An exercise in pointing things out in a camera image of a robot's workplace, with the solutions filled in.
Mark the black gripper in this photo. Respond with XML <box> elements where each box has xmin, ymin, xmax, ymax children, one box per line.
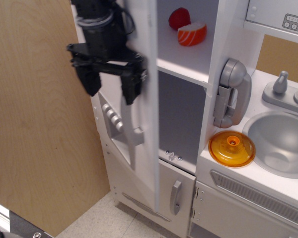
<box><xmin>67</xmin><ymin>22</ymin><xmax>147</xmax><ymax>105</ymax></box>

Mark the white fridge door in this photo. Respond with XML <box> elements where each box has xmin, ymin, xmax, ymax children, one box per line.
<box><xmin>74</xmin><ymin>0</ymin><xmax>160</xmax><ymax>213</ymax></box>

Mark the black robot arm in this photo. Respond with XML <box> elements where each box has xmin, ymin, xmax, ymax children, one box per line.
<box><xmin>67</xmin><ymin>0</ymin><xmax>147</xmax><ymax>105</ymax></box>

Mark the white fridge shelf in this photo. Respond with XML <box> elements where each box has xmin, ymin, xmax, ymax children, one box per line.
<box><xmin>156</xmin><ymin>24</ymin><xmax>214</xmax><ymax>88</ymax></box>

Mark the grey dispenser box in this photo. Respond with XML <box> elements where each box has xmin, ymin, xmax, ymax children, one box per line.
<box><xmin>98</xmin><ymin>93</ymin><xmax>135</xmax><ymax>170</ymax></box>

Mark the orange salmon sushi toy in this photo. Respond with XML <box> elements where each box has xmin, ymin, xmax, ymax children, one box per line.
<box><xmin>177</xmin><ymin>22</ymin><xmax>208</xmax><ymax>47</ymax></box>

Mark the red toy strawberry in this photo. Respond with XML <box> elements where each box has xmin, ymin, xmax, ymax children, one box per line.
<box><xmin>168</xmin><ymin>7</ymin><xmax>191</xmax><ymax>30</ymax></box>

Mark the white door latch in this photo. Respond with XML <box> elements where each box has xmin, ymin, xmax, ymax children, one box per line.
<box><xmin>165</xmin><ymin>150</ymin><xmax>183</xmax><ymax>162</ymax></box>

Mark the white lower freezer door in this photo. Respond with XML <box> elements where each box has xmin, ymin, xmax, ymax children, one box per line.
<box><xmin>100</xmin><ymin>138</ymin><xmax>196</xmax><ymax>238</ymax></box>

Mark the grey toy telephone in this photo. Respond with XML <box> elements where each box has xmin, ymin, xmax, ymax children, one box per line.
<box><xmin>213</xmin><ymin>58</ymin><xmax>252</xmax><ymax>128</ymax></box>

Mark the white toy kitchen cabinet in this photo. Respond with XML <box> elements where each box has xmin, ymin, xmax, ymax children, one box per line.
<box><xmin>72</xmin><ymin>0</ymin><xmax>298</xmax><ymax>238</ymax></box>

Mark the orange transparent pot lid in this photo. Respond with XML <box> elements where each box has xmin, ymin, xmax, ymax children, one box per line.
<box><xmin>208</xmin><ymin>130</ymin><xmax>256</xmax><ymax>168</ymax></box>

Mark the white oven door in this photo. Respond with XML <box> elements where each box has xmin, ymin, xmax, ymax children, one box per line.
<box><xmin>189</xmin><ymin>182</ymin><xmax>298</xmax><ymax>238</ymax></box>

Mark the grey toy faucet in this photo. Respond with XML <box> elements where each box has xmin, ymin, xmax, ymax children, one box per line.
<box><xmin>262</xmin><ymin>71</ymin><xmax>298</xmax><ymax>113</ymax></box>

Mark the grey toy sink basin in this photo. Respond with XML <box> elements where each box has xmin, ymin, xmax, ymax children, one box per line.
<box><xmin>243</xmin><ymin>112</ymin><xmax>298</xmax><ymax>179</ymax></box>

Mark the toy microwave with keypad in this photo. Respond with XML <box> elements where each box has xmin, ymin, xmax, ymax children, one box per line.
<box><xmin>245</xmin><ymin>0</ymin><xmax>298</xmax><ymax>35</ymax></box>

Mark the grey oven vent panel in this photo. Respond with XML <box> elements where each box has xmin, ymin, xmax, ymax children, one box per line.
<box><xmin>210</xmin><ymin>170</ymin><xmax>298</xmax><ymax>225</ymax></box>

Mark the grey fridge door handle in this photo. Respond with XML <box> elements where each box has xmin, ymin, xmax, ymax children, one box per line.
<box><xmin>120</xmin><ymin>96</ymin><xmax>144</xmax><ymax>146</ymax></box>

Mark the grey freezer door handle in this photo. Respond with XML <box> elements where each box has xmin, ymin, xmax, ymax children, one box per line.
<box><xmin>169</xmin><ymin>180</ymin><xmax>182</xmax><ymax>215</ymax></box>

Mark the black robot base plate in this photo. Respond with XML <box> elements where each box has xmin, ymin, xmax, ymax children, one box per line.
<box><xmin>9</xmin><ymin>211</ymin><xmax>53</xmax><ymax>238</ymax></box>

